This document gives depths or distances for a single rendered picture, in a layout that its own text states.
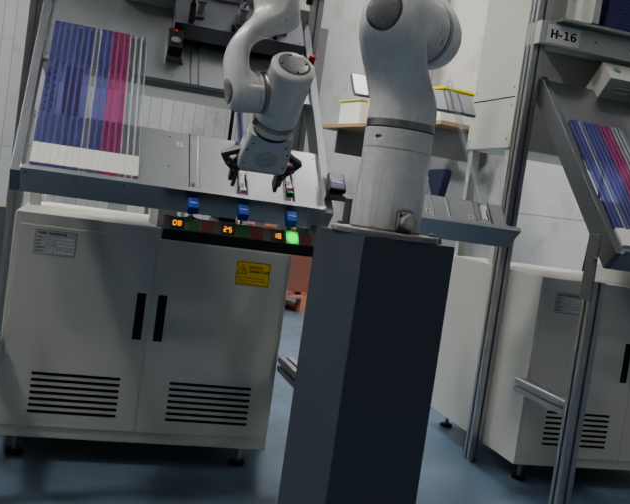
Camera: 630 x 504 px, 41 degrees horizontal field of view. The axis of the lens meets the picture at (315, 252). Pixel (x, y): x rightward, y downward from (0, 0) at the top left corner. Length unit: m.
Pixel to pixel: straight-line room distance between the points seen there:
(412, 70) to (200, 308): 1.02
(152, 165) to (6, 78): 9.37
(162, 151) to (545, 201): 4.58
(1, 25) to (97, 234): 9.21
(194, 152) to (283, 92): 0.44
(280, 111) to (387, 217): 0.32
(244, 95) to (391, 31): 0.31
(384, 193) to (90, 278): 0.97
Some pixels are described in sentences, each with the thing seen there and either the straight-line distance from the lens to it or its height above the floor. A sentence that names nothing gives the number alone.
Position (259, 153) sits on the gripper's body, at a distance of 1.69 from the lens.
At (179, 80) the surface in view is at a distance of 2.13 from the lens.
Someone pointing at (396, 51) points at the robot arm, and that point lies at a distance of 1.41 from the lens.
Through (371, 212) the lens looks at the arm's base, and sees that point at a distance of 1.43.
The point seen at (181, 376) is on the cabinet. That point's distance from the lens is 2.23.
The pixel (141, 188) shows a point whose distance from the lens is 1.84.
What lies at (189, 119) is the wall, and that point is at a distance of 10.60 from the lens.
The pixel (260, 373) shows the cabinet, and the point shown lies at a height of 0.27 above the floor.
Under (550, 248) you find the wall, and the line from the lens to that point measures 6.15.
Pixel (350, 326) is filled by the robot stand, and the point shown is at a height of 0.55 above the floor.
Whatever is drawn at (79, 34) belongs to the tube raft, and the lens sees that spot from 2.19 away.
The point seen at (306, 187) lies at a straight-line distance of 1.96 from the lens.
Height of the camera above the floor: 0.75
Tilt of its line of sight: 4 degrees down
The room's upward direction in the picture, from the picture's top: 8 degrees clockwise
